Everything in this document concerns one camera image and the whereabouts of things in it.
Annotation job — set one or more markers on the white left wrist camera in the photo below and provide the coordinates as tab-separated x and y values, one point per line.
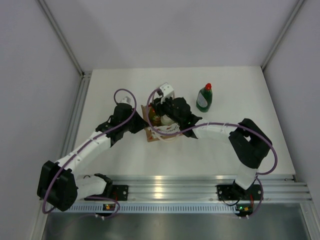
126	100

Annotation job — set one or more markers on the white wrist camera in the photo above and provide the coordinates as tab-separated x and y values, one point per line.
126	100
166	92

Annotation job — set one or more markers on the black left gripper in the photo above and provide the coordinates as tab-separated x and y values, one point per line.
140	122

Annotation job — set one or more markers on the white cap cream bottle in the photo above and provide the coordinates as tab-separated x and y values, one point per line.
166	121

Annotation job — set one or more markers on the aluminium mounting rail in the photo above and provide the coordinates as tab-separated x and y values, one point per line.
203	188

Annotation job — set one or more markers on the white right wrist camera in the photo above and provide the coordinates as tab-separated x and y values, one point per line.
166	92

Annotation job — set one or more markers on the white slotted cable duct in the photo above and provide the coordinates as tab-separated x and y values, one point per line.
128	208

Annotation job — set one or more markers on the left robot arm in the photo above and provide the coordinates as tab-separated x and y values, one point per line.
62	183

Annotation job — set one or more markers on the aluminium frame post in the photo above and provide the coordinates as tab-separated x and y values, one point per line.
60	35
283	31

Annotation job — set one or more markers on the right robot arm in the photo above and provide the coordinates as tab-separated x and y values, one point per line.
250	144

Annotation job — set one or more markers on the green dish soap bottle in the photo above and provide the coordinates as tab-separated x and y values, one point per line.
204	98

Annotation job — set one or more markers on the aluminium frame post left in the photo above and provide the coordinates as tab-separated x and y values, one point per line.
60	35

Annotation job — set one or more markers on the watermelon print canvas bag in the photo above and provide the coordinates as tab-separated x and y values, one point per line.
152	136

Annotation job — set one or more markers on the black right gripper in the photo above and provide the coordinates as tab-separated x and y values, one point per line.
158	105

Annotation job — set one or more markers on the aluminium frame post right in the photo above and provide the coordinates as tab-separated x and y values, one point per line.
283	31

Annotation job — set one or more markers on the yellow dish soap bottle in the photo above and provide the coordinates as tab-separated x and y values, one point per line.
154	118

